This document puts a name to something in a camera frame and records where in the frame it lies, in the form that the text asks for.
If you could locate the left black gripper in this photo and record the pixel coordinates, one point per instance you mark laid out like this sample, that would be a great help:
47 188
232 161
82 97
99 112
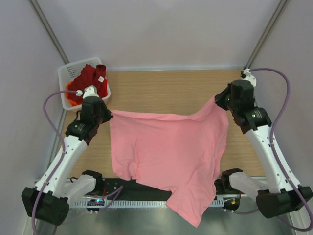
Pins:
107 116

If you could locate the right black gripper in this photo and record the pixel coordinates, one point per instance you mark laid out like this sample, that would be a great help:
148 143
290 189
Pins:
220 98

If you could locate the pink t shirt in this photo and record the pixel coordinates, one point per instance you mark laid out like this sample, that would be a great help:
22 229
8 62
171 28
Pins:
176 153

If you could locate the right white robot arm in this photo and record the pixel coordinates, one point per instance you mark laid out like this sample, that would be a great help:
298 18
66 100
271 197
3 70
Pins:
282 193

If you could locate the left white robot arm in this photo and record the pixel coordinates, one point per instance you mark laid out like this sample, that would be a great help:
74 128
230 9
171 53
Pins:
49 200

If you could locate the orange t shirt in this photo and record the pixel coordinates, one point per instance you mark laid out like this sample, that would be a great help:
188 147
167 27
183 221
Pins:
75 100

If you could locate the dark red t shirt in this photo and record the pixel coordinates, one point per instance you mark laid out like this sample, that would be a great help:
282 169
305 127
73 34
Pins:
90 75

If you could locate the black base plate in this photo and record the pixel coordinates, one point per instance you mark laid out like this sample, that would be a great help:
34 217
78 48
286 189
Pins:
133 191

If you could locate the white slotted cable duct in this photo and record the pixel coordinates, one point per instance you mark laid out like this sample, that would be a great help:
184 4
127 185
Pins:
120 204

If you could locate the right aluminium frame post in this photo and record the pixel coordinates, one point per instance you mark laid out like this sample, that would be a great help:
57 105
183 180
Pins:
278 12

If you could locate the aluminium frame post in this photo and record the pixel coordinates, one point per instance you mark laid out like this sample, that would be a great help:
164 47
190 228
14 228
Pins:
50 32
278 12

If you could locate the left aluminium frame post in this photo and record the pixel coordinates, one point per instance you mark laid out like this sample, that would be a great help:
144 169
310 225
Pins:
50 32

